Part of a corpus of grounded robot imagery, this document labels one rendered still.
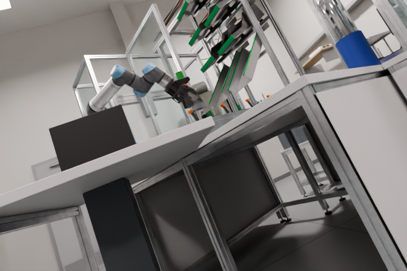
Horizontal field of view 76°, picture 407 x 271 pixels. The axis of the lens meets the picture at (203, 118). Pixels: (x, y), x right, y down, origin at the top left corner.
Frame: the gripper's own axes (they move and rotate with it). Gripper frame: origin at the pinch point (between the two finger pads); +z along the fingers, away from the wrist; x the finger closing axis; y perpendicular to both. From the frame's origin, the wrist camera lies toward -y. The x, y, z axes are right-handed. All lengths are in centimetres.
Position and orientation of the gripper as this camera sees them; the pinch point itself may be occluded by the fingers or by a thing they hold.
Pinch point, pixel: (198, 101)
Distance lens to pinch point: 151.4
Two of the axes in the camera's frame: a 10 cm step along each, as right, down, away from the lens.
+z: 7.8, 5.5, 2.8
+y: -2.9, 7.3, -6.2
